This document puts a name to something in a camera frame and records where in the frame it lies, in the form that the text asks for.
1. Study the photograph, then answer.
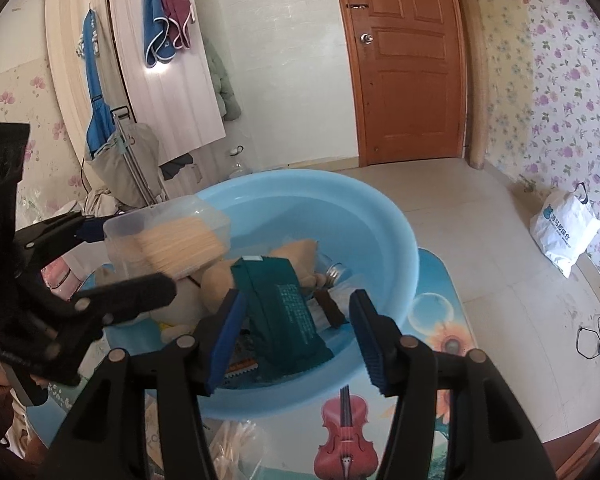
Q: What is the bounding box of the blue apron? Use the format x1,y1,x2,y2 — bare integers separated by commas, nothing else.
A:
76,7,119,162

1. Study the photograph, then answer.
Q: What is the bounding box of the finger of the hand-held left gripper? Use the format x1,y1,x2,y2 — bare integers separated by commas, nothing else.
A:
55,272,177,356
14,211,107,272

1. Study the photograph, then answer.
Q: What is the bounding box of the printed flat packet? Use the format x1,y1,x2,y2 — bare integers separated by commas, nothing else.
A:
222,332,261,379

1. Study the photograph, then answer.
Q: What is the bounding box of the brown rectangular bar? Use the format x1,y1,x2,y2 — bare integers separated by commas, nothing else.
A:
314,289,349,330

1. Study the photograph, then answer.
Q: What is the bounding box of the metal clothes rack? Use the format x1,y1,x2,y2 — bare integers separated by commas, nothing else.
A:
111,106,169,206

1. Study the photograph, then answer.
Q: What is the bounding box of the dark green packet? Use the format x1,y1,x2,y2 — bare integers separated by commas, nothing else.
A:
230,255,334,377

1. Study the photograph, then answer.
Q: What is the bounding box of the pale wood panel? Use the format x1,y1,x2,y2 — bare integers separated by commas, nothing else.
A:
107,0,227,167
45,0,131,163

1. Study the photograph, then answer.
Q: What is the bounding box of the clear box of wooden sticks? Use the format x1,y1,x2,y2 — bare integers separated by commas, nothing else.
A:
102,195,232,282

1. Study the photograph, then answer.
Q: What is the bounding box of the grey cloth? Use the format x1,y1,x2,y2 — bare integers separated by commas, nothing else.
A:
89,122,162,209

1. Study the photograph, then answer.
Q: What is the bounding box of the flower printed desktop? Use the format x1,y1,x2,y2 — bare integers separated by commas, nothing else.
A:
25,247,481,480

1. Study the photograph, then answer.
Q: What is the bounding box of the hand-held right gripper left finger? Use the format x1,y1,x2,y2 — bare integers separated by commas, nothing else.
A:
37,290,249,480

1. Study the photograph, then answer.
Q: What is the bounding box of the blue towel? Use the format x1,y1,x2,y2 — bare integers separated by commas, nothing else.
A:
143,0,178,68

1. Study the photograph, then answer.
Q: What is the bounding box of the dark cloth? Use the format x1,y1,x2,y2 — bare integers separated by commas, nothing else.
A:
160,154,195,181

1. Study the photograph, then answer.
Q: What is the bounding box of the white shopping bag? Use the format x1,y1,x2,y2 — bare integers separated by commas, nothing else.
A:
529,182,600,280

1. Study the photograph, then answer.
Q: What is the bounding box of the white cloth pile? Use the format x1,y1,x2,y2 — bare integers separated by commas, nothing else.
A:
82,187,127,217

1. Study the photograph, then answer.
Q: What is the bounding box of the brown wooden furniture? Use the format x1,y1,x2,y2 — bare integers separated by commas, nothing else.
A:
540,416,600,480

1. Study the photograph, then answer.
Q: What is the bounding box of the green jacket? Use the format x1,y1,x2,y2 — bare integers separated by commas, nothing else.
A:
205,35,242,122

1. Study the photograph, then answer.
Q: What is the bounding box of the beige upright mattress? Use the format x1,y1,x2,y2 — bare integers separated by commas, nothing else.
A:
454,0,536,171

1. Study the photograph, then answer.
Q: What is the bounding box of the brown wooden door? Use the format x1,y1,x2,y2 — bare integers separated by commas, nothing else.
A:
330,0,469,168

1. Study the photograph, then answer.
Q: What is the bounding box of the beige plush toy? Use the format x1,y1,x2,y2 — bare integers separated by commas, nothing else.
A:
160,239,326,343

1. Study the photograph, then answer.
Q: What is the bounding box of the pink patterned item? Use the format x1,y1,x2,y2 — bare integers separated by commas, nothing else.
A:
42,255,89,297

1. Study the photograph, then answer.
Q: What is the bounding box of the clear bag of wooden sticks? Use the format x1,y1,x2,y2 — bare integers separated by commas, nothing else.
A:
207,417,281,480

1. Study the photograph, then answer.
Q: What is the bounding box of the maroon towel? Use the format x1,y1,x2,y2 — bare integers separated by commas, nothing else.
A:
157,0,194,52

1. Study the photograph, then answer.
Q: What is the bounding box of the light blue plastic basin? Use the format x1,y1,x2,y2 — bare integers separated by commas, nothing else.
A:
92,169,421,418

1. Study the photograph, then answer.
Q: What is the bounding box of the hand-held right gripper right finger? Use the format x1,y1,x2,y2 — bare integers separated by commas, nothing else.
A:
349,289,561,480

